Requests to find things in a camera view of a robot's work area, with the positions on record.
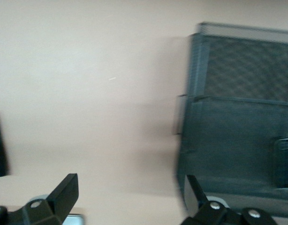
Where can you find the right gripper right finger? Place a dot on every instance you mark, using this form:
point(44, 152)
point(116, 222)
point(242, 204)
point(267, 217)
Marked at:
point(205, 211)

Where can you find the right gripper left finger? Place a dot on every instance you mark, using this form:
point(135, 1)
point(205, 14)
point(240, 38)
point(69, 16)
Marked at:
point(62, 194)

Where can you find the silver closed laptop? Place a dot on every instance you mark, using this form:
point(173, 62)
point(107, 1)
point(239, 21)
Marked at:
point(74, 219)

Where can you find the black mesh two-tier tray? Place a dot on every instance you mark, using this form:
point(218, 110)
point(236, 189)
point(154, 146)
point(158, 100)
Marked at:
point(233, 131)

